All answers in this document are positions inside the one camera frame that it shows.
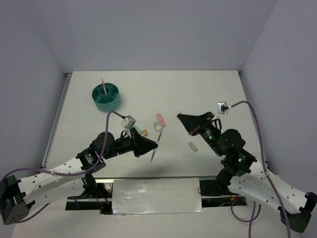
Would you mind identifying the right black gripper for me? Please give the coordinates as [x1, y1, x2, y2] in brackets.
[176, 111, 223, 156]

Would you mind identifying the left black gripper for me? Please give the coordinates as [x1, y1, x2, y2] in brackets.
[103, 127, 158, 160]

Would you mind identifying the silver white pen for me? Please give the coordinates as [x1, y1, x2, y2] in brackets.
[150, 131, 163, 162]

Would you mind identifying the pink pen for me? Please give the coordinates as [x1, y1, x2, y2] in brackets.
[101, 78, 107, 95]

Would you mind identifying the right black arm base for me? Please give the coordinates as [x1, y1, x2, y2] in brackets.
[197, 180, 247, 208]

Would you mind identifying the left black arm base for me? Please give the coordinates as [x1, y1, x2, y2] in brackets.
[65, 180, 113, 215]

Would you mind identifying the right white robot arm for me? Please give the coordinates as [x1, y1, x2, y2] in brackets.
[177, 112, 317, 233]

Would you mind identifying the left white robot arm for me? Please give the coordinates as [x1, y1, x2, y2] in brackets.
[0, 132, 158, 225]

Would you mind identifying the green highlighter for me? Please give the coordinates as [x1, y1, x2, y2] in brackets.
[134, 126, 143, 134]

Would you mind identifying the beige eraser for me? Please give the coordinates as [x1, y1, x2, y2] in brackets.
[188, 141, 198, 152]

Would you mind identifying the clear tape roll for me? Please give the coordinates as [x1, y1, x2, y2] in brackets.
[153, 121, 163, 133]

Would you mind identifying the silver foil sheet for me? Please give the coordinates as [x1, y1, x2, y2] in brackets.
[112, 178, 204, 215]

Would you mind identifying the teal round divided organizer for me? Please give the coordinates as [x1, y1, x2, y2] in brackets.
[92, 83, 121, 112]

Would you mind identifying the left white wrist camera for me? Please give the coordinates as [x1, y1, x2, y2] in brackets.
[120, 115, 136, 131]

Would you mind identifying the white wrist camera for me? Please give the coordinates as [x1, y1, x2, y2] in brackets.
[120, 115, 136, 131]
[212, 102, 230, 120]

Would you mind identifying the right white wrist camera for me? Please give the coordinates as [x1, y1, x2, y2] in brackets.
[212, 102, 230, 120]

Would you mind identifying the aluminium rail left edge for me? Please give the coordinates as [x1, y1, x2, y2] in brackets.
[37, 72, 72, 180]

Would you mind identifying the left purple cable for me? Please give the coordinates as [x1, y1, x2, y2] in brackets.
[7, 111, 128, 224]

